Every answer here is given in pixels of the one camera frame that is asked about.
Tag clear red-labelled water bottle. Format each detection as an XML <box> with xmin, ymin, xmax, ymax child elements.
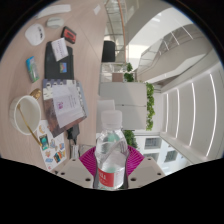
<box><xmin>94</xmin><ymin>109</ymin><xmax>130</xmax><ymax>191</ymax></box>

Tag white paper slip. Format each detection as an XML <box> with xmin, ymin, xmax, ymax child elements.
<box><xmin>93</xmin><ymin>3</ymin><xmax>102</xmax><ymax>16</ymax></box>

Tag black tablet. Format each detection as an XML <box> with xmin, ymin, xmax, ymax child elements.
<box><xmin>44</xmin><ymin>41</ymin><xmax>75</xmax><ymax>81</ymax></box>

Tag small white gadget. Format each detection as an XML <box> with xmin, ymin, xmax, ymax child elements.
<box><xmin>45</xmin><ymin>16</ymin><xmax>65</xmax><ymax>29</ymax></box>

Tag low planter with plants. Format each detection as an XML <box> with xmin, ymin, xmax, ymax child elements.
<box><xmin>123</xmin><ymin>129</ymin><xmax>138</xmax><ymax>149</ymax></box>

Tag black chair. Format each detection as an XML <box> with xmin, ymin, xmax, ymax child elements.
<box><xmin>101</xmin><ymin>40</ymin><xmax>116</xmax><ymax>63</ymax></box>

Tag small black box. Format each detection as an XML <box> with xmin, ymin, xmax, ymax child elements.
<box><xmin>67</xmin><ymin>124</ymin><xmax>81</xmax><ymax>141</ymax></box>

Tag white card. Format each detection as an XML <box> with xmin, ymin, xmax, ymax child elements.
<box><xmin>50</xmin><ymin>37</ymin><xmax>70</xmax><ymax>62</ymax></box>

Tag brown notebook with papers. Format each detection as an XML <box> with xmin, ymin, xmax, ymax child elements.
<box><xmin>42</xmin><ymin>78</ymin><xmax>89</xmax><ymax>138</ymax></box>

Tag white computer mouse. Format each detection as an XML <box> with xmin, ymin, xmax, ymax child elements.
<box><xmin>24</xmin><ymin>23</ymin><xmax>46</xmax><ymax>47</ymax></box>

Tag white sticker sheet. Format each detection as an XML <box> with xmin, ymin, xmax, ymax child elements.
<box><xmin>34</xmin><ymin>119</ymin><xmax>68</xmax><ymax>172</ymax></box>

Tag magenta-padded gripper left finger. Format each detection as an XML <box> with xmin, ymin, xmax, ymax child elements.
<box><xmin>52</xmin><ymin>146</ymin><xmax>98</xmax><ymax>189</ymax></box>

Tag white cabinet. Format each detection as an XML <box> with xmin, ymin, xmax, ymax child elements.
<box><xmin>99</xmin><ymin>81</ymin><xmax>148</xmax><ymax>132</ymax></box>

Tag small red-black device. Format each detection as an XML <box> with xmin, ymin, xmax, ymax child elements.
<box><xmin>60</xmin><ymin>25</ymin><xmax>78</xmax><ymax>45</ymax></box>

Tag small planter with plants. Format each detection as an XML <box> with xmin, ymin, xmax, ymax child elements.
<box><xmin>111</xmin><ymin>62</ymin><xmax>135</xmax><ymax>83</ymax></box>

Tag white power strip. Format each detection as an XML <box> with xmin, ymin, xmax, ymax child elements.
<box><xmin>35</xmin><ymin>3</ymin><xmax>72</xmax><ymax>20</ymax></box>

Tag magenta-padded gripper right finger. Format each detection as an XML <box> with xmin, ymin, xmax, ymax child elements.
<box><xmin>125</xmin><ymin>145</ymin><xmax>166</xmax><ymax>190</ymax></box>

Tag green plants atop cabinet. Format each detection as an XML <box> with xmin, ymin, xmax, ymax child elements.
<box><xmin>145</xmin><ymin>82</ymin><xmax>156</xmax><ymax>132</ymax></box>

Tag white grid-patterned mug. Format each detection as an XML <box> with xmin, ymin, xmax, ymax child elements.
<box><xmin>8</xmin><ymin>87</ymin><xmax>43</xmax><ymax>137</ymax></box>

